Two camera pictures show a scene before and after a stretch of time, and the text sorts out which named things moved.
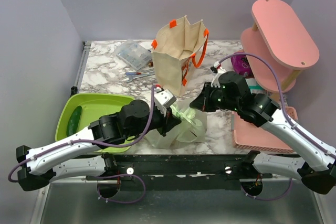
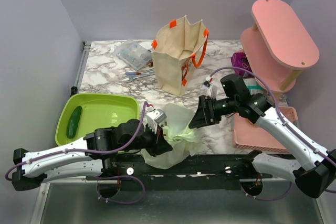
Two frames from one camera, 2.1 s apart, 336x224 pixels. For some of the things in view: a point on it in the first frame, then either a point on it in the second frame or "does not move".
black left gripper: (168, 123) to (159, 146)
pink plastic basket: (246, 135) does not move
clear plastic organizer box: (135, 54) does not move
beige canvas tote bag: (177, 45) does not move
